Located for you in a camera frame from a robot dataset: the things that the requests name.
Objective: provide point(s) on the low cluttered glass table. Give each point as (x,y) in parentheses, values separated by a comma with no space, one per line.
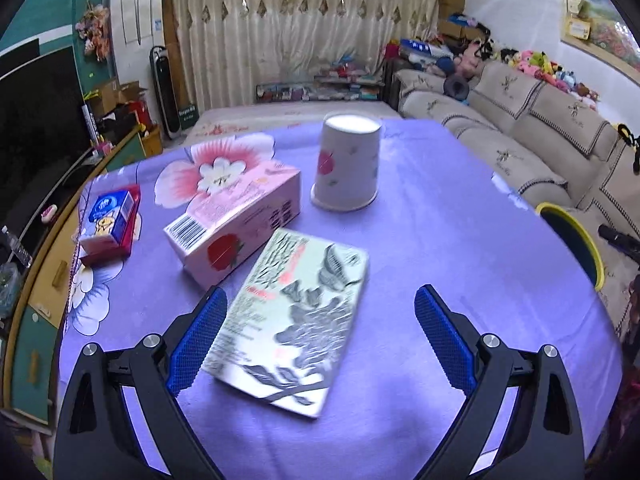
(320,89)

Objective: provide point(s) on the green yellow television cabinet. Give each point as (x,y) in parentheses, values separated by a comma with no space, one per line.
(35,330)

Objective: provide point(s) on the beige sofa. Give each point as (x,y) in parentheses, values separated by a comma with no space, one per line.
(525,125)

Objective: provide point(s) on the flat red box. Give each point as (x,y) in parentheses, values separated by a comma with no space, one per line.
(102,258)

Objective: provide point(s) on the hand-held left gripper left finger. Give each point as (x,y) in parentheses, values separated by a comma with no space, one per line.
(200,340)

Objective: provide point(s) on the yellow basket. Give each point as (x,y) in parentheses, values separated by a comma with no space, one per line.
(152,142)

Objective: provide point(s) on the black flat television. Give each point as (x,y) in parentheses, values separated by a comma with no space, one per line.
(35,125)

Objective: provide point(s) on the white floral paper cup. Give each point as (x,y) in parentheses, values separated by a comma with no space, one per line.
(345,165)

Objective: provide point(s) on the green leaf print carton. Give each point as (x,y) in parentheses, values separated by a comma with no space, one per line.
(300,320)

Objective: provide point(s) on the purple floral tablecloth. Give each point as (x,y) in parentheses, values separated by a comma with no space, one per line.
(450,220)

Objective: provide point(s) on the yellow rimmed trash bin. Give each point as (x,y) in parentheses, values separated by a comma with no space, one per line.
(570,235)

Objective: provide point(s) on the stacked cardboard boxes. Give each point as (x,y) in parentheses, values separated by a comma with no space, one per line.
(452,10)

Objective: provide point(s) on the glass ashtray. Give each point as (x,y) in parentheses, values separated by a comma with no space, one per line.
(7,290)

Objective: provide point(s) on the clear water bottle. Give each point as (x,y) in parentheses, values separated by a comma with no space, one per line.
(17,250)

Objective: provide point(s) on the white upright tube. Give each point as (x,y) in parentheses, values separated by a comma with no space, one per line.
(90,125)

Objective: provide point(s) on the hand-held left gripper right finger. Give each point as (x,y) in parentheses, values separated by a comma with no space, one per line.
(445,345)

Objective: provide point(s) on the beige patterned curtains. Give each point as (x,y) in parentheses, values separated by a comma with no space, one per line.
(300,35)

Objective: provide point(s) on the black tower fan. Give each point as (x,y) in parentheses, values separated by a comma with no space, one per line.
(164,95)

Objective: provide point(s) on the small pink object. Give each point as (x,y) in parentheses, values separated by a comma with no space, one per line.
(48,212)

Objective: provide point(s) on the small green box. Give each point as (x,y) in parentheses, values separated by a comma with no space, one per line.
(187,116)

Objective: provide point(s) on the framed flower painting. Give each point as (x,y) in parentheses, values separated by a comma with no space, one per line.
(600,20)

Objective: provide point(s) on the pink strawberry print carton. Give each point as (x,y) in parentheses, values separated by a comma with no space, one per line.
(235,220)

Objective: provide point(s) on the hanging flower decoration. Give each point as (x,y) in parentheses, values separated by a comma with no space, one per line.
(94,32)

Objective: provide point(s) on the floral floor mat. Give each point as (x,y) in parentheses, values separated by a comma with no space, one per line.
(260,117)

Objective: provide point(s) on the white standing air conditioner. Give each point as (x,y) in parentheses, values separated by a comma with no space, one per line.
(135,20)

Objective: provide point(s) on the pile of plush toys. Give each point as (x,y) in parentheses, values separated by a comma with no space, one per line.
(535,62)

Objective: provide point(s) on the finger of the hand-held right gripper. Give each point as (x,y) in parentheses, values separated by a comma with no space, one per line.
(617,237)

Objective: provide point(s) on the yellow black plush toy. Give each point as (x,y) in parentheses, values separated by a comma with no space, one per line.
(631,145)

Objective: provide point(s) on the open cardboard boxes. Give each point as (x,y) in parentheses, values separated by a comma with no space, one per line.
(117,97)

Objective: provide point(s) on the small blue snack box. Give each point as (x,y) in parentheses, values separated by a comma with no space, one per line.
(107,215)

